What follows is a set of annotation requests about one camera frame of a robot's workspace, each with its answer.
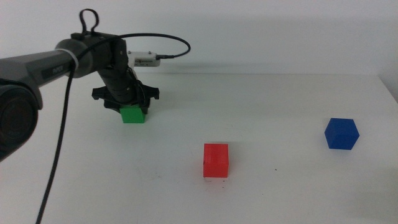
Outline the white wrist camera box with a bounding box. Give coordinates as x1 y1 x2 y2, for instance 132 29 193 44
127 50 162 68

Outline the short looped black cable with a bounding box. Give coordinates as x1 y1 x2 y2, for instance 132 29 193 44
78 8 100 35

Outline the long black cable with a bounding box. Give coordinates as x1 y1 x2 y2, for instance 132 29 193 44
35 32 192 224

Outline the green cube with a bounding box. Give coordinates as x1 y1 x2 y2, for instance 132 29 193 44
120 105 146 124

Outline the blue cube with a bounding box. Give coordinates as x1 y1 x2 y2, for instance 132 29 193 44
324 118 360 151

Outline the red cube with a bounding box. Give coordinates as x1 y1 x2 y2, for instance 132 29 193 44
203 143 229 179

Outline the white cable tie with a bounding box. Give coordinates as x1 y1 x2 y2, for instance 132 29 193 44
57 47 79 72

